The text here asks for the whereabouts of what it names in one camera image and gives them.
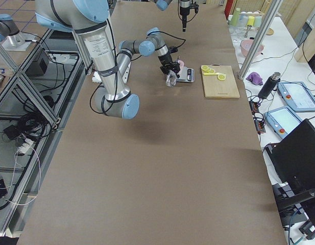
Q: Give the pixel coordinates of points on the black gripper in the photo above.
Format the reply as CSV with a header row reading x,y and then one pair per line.
x,y
165,60
183,13

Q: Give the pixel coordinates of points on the pink plastic cup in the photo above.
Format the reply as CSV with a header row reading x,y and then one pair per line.
x,y
181,65

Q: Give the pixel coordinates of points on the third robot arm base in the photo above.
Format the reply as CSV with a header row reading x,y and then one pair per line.
x,y
11,37

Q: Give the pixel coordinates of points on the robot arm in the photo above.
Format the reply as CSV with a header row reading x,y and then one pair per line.
x,y
163,5
89,19

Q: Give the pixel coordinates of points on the digital kitchen scale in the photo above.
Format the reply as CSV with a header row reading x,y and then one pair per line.
x,y
187,75

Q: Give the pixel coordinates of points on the lemon slice pair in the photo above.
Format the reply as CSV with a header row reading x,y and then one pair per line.
x,y
207,69

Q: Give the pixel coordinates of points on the yellow plastic knife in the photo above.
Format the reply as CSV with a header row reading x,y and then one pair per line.
x,y
213,74

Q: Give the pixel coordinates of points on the bamboo cutting board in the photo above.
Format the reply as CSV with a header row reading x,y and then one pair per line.
x,y
216,89

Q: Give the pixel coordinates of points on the green tumbler bottle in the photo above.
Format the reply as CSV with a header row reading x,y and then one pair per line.
x,y
235,17

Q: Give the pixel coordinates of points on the purple cloth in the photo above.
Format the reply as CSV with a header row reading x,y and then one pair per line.
x,y
254,78

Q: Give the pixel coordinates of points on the black thermos bottle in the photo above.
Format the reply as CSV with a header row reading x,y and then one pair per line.
x,y
269,85

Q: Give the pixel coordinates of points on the black power strip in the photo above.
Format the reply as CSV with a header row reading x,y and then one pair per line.
x,y
258,118

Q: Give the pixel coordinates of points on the blue teach pendant near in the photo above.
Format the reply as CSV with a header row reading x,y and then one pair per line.
x,y
283,120

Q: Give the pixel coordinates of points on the blue teach pendant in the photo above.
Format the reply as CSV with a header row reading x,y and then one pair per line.
x,y
297,96
283,120

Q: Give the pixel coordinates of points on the blue teach pendant far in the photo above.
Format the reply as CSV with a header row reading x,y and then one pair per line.
x,y
297,96

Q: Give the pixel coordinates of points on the black monitor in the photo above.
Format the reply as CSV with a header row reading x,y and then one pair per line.
x,y
294,162

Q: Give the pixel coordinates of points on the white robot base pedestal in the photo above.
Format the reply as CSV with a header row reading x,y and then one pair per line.
x,y
123,65

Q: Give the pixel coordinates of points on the aluminium frame post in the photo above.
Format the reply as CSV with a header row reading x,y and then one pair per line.
x,y
265,24

